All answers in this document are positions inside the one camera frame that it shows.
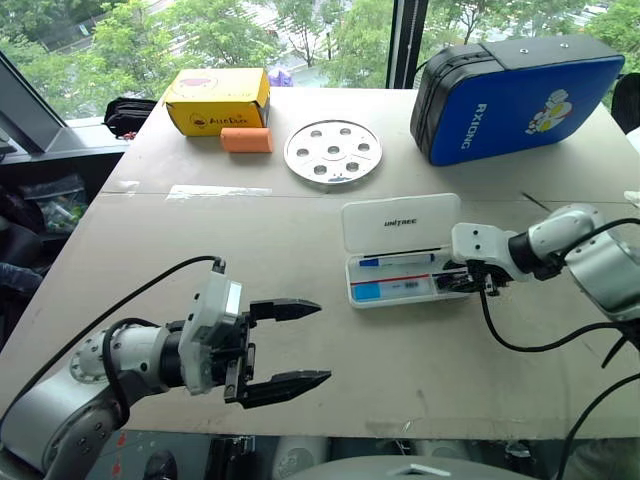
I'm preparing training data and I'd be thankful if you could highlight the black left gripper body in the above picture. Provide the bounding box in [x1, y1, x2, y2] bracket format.
[212, 309, 258, 405]

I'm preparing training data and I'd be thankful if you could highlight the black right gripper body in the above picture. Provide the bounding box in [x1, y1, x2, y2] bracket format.
[464, 259, 504, 298]

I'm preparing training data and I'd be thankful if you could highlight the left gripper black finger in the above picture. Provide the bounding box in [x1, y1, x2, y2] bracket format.
[238, 369, 333, 410]
[249, 297, 323, 324]

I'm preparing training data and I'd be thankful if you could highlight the red marker with label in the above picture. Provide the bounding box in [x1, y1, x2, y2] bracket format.
[350, 272, 444, 303]

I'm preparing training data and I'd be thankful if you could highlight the blue-capped white marker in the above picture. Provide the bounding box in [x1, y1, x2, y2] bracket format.
[358, 252, 437, 270]

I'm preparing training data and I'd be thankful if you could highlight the white Unitree pencil case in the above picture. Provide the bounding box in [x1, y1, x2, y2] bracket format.
[341, 192, 474, 310]

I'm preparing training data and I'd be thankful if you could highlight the blue and black case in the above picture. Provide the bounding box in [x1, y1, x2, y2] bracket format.
[409, 38, 626, 167]

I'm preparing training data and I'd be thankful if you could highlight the clear tape strip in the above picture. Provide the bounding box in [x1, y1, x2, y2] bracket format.
[168, 184, 274, 197]

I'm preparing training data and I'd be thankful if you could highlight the silver robot torso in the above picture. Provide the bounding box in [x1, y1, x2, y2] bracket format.
[279, 455, 544, 480]

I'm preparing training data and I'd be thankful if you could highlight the silver round plate with holes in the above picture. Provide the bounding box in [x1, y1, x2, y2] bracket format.
[283, 119, 384, 188]

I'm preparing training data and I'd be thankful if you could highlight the orange foam block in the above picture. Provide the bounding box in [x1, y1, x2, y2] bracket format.
[220, 127, 275, 154]

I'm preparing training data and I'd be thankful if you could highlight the yellow cardboard box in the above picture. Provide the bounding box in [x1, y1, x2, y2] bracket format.
[164, 67, 272, 137]

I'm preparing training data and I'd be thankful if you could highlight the black chair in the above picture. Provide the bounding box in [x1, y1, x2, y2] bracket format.
[611, 72, 640, 134]

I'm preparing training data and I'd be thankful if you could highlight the clear plastic bag with parts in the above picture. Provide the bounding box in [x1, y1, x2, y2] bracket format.
[18, 173, 92, 236]

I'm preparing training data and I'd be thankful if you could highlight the black bag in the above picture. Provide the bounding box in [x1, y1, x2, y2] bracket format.
[103, 97, 157, 140]

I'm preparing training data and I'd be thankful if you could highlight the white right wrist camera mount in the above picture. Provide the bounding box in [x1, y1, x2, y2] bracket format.
[450, 222, 539, 285]

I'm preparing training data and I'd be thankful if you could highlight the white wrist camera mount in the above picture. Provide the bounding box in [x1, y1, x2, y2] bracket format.
[450, 222, 539, 285]
[178, 272, 245, 396]

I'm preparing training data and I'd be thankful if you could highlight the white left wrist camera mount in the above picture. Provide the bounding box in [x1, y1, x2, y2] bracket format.
[178, 272, 245, 396]

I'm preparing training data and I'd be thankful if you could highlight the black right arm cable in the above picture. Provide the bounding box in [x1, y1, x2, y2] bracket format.
[478, 217, 640, 369]

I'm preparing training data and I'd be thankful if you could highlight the black hanging cable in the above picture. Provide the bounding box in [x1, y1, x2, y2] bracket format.
[556, 373, 640, 480]

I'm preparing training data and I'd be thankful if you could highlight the black window frame post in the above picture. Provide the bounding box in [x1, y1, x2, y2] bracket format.
[386, 0, 430, 91]

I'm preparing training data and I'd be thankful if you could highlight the slanted dark window frame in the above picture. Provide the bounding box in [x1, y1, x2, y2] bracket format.
[0, 49, 67, 154]

